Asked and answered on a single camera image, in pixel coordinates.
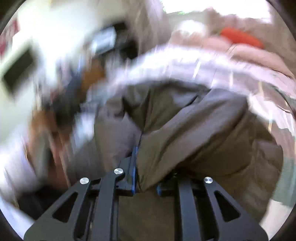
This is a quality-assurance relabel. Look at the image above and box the dark olive puffer jacket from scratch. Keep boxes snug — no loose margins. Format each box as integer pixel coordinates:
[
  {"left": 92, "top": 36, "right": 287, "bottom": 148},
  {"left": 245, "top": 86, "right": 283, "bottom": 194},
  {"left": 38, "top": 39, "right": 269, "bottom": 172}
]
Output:
[{"left": 94, "top": 80, "right": 283, "bottom": 240}]

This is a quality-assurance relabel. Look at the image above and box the orange carrot plush pillow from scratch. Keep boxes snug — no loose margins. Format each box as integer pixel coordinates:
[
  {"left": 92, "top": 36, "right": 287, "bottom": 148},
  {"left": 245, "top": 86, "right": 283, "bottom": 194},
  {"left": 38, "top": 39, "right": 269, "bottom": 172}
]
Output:
[{"left": 220, "top": 27, "right": 264, "bottom": 49}]

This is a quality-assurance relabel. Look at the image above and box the wooden desk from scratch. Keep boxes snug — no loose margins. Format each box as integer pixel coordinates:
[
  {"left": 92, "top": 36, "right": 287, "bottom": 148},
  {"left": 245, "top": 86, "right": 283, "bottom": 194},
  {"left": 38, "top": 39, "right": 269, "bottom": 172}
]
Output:
[{"left": 25, "top": 60, "right": 105, "bottom": 189}]

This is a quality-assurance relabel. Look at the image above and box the pink pillow right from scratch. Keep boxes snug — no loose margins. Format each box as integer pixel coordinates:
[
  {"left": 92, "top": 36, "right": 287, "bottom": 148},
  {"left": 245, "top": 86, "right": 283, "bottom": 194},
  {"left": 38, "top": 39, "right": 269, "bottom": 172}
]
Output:
[{"left": 227, "top": 44, "right": 295, "bottom": 78}]

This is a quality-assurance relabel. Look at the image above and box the white printer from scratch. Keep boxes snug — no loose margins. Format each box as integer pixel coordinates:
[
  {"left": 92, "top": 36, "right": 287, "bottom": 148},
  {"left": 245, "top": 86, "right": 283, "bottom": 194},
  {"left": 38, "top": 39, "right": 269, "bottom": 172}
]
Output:
[{"left": 89, "top": 27, "right": 117, "bottom": 55}]

